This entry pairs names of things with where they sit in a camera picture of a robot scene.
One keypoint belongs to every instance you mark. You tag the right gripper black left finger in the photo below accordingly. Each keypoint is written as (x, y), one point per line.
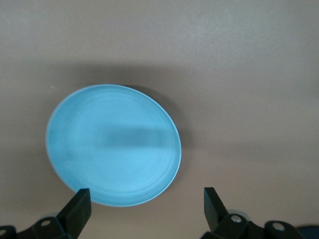
(74, 214)

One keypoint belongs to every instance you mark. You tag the blue plate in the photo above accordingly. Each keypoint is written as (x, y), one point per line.
(112, 154)

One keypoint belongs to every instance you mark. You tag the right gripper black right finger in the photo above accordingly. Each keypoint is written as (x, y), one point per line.
(215, 214)

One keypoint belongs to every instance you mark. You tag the brown table mat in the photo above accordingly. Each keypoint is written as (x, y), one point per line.
(224, 74)

